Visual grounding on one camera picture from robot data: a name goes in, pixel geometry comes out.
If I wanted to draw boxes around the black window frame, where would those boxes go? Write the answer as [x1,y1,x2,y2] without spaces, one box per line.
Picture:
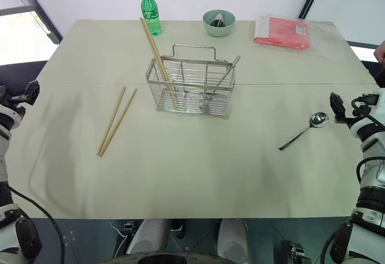
[0,0,63,46]

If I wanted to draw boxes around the dark object inside bowl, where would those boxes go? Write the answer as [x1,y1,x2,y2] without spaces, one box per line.
[210,13,227,28]

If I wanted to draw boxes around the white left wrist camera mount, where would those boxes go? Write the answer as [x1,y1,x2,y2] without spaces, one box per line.
[0,102,25,130]

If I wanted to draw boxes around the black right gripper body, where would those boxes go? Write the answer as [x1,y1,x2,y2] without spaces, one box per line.
[345,93,380,123]

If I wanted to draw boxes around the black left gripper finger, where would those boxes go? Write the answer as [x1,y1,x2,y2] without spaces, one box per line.
[22,90,39,106]
[27,80,41,96]

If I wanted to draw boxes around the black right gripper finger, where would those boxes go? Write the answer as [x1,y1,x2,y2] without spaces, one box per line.
[333,107,347,124]
[329,91,345,115]

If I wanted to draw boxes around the green plastic bottle yellow cap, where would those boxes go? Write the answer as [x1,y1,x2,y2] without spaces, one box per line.
[140,0,163,37]

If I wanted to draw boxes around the pale green bowl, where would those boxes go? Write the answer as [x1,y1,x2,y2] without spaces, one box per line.
[202,9,236,38]

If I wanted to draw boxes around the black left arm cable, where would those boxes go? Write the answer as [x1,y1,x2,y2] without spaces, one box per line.
[8,185,66,264]

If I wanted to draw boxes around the silver wire cutlery basket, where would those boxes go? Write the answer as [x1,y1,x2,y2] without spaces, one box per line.
[145,44,242,121]

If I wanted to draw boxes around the red cloth in plastic bag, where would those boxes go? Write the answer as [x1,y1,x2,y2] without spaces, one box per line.
[250,11,344,57]

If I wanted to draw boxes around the bystander person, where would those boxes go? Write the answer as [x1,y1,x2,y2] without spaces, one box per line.
[373,39,385,65]

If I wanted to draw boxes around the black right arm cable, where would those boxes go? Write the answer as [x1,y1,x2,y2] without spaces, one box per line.
[319,157,385,264]

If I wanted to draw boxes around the silver metal spoon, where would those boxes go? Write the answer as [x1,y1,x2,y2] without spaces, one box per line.
[199,55,242,109]
[278,111,330,152]

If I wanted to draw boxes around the wooden chopstick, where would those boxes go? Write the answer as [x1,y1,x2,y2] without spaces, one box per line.
[141,17,176,97]
[96,85,127,157]
[99,88,138,158]
[138,17,172,97]

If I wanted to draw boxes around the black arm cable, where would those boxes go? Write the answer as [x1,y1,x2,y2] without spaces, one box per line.
[8,185,66,264]
[319,157,385,264]

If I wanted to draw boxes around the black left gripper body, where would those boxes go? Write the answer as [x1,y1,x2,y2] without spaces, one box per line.
[0,84,27,103]

